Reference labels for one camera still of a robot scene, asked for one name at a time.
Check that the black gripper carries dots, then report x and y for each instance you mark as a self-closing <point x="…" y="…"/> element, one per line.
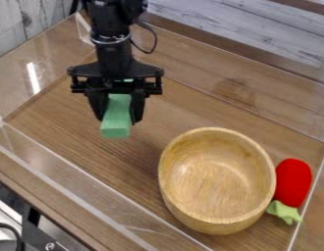
<point x="116" y="73"/>

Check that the green rectangular block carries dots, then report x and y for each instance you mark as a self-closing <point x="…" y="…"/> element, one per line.
<point x="116" y="120"/>

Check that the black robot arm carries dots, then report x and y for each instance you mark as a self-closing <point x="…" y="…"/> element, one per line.
<point x="112" y="16"/>

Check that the brown wooden bowl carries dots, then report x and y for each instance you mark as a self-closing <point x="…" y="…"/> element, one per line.
<point x="216" y="178"/>

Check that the red plush strawberry toy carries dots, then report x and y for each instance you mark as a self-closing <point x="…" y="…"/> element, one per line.
<point x="293" y="185"/>

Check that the black metal stand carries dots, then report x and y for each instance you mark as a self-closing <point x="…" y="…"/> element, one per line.
<point x="35" y="239"/>

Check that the clear acrylic corner bracket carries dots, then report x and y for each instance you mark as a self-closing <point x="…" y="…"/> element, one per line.
<point x="82" y="29"/>

